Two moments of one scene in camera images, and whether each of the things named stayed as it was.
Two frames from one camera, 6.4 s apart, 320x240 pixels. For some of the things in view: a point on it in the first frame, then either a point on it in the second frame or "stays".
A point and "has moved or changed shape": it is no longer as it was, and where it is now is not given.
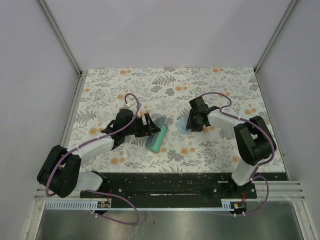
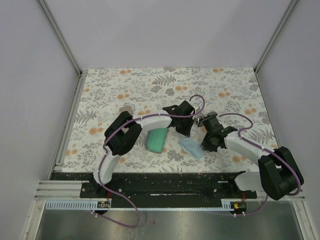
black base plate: x=170 y=190 stays
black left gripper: x=145 y=130 to x=186 y=132
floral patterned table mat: x=166 y=91 stays
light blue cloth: x=181 y=124 has moved or changed shape
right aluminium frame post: x=292 y=3 stays
